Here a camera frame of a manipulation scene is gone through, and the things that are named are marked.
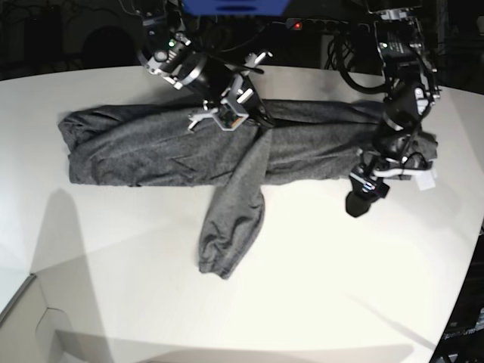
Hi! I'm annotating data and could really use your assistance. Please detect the black power strip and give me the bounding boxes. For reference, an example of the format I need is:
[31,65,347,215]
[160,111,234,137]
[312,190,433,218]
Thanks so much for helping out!
[284,17,370,35]

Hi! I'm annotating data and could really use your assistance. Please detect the grey t-shirt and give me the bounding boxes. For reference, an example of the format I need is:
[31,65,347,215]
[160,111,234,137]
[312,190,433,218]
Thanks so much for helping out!
[57,98,439,281]

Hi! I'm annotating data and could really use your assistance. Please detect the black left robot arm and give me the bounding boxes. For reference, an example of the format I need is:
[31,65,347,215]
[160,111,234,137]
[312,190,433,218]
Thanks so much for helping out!
[334,1,440,218]

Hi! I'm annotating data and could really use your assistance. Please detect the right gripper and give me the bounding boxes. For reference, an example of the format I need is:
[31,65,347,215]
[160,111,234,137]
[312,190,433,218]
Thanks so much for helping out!
[138,37,275,132]

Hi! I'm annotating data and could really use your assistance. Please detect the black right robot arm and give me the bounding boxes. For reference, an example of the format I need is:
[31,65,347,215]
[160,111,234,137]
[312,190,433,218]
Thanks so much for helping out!
[132,1,274,132]

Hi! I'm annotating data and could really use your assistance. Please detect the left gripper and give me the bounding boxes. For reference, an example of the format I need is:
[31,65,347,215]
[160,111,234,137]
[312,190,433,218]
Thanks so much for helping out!
[345,131,438,218]

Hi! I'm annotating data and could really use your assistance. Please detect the blue box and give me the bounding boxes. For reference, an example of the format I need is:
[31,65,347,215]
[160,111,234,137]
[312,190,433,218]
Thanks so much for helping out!
[182,0,290,16]

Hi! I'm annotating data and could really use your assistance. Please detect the grey cables behind table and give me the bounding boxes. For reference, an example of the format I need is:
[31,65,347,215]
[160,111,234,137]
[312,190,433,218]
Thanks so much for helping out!
[196,14,265,57]

